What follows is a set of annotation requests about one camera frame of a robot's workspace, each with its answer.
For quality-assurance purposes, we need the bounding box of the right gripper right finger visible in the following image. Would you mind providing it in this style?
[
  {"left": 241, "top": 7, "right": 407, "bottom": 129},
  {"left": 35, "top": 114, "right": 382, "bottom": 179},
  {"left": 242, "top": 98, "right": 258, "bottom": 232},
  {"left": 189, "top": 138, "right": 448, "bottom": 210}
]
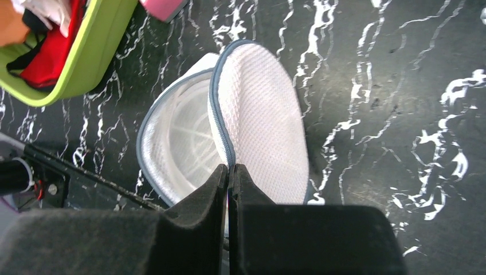
[{"left": 228, "top": 164, "right": 407, "bottom": 274}]

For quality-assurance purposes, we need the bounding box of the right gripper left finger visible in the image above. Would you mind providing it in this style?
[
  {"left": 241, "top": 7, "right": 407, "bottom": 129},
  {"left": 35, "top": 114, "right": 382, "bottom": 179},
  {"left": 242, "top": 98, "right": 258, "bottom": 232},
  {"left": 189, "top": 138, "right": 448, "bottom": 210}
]
[{"left": 1, "top": 164, "right": 228, "bottom": 274}]

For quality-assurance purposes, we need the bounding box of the white mesh laundry bag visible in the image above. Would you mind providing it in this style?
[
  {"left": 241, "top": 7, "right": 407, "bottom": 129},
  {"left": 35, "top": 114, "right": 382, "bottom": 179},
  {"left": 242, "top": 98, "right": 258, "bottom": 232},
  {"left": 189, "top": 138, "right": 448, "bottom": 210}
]
[{"left": 136, "top": 40, "right": 309, "bottom": 205}]

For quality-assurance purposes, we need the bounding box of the white bra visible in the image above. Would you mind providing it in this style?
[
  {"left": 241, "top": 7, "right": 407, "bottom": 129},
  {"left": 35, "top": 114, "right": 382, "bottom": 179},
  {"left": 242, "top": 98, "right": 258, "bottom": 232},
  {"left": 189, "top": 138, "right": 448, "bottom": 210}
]
[{"left": 11, "top": 0, "right": 72, "bottom": 37}]

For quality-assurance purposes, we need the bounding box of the red bra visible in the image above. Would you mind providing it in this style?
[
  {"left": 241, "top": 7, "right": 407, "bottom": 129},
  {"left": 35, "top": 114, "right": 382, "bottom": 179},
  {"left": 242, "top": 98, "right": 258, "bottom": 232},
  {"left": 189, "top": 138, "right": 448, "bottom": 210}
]
[{"left": 19, "top": 1, "right": 89, "bottom": 92}]

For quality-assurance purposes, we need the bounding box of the black bra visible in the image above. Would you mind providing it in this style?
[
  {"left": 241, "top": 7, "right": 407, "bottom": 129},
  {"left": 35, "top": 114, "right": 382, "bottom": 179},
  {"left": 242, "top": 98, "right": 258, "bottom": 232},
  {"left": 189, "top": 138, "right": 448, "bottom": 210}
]
[{"left": 6, "top": 9, "right": 52, "bottom": 77}]

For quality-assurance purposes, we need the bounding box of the orange bra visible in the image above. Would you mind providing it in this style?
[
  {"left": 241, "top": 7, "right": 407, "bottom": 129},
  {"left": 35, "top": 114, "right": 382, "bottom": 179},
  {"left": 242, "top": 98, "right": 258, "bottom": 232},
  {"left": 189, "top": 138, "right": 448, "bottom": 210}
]
[{"left": 1, "top": 0, "right": 29, "bottom": 47}]

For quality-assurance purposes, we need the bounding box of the small pink block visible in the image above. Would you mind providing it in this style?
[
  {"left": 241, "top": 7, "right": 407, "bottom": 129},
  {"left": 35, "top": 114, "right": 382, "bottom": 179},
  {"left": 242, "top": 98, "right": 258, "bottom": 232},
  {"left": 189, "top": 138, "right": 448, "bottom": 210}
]
[{"left": 139, "top": 0, "right": 188, "bottom": 22}]

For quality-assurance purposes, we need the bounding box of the green plastic basin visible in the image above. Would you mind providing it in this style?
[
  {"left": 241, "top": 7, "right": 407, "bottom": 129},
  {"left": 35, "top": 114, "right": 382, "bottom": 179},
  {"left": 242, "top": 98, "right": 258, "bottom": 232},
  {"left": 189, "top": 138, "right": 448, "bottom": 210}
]
[{"left": 1, "top": 1, "right": 138, "bottom": 107}]

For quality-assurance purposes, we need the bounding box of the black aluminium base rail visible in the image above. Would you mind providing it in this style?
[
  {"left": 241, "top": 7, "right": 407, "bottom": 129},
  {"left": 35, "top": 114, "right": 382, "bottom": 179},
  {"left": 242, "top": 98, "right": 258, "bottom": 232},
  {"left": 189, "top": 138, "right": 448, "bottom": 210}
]
[{"left": 1, "top": 140, "right": 160, "bottom": 212}]

